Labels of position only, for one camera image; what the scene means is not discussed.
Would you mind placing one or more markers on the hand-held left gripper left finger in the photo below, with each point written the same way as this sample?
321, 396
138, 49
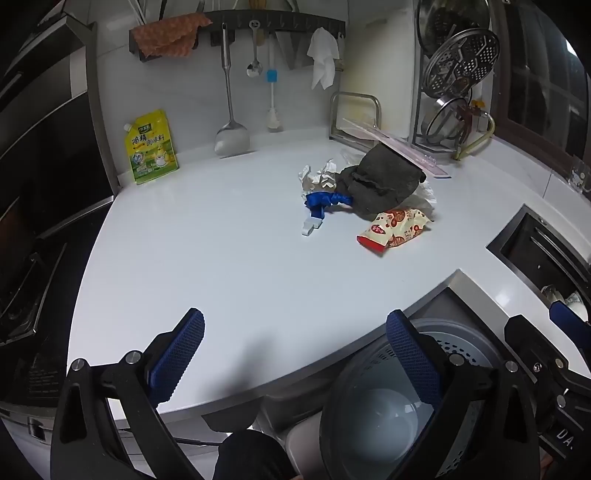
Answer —
178, 355

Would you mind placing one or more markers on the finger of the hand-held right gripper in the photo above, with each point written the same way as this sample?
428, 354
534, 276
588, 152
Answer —
565, 318
531, 344

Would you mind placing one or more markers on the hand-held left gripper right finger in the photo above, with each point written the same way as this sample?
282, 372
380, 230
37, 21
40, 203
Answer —
413, 364

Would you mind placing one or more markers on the grey perforated waste basket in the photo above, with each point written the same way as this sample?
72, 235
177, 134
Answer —
369, 415

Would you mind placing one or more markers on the red patterned snack packet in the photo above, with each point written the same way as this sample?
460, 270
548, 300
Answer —
392, 228

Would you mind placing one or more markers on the white plastic bag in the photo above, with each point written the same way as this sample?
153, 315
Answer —
422, 196

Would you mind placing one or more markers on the dark grey cloth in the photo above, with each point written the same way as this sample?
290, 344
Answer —
383, 180

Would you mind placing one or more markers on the clear plastic bag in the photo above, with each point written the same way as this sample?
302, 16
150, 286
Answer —
352, 157

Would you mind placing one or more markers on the white bowl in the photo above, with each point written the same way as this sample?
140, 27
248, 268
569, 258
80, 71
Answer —
575, 300

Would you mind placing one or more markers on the black kitchen sink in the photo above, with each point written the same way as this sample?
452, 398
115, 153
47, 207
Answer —
531, 249

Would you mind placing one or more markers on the person's leg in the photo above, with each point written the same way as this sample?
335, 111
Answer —
249, 457

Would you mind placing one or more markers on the printed glass cup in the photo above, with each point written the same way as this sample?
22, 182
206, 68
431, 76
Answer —
579, 177

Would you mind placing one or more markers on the yellow seasoning pouch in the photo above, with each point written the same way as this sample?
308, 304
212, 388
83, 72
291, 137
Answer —
150, 152

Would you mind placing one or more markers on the metal spatula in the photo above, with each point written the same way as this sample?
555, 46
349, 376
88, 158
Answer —
231, 138

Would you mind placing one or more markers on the gas valve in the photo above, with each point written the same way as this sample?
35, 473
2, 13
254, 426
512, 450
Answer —
475, 110

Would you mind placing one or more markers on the glass pot lid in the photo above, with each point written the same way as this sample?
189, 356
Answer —
443, 120

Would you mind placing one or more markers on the dark framed window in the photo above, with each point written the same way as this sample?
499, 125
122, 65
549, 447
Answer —
540, 83

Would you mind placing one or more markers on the metal lid rack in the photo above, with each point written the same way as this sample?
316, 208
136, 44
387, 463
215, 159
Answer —
418, 106

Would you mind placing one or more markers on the metal cutting board stand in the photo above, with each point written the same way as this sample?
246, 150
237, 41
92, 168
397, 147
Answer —
353, 94

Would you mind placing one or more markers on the perforated metal steamer plate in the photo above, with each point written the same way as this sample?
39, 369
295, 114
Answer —
461, 60

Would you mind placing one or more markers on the blue and white brush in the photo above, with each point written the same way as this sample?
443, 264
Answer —
271, 76

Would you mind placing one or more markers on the small metal spoon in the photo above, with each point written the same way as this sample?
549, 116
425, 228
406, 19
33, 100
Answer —
253, 69

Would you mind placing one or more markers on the white cutting board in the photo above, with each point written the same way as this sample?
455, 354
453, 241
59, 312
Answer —
378, 55

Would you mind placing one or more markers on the orange dish cloth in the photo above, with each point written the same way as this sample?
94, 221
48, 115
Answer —
166, 39

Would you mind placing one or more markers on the white hanging towel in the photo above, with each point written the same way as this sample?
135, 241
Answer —
323, 55

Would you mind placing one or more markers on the dark wall hook rail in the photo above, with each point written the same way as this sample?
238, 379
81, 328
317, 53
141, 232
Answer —
286, 21

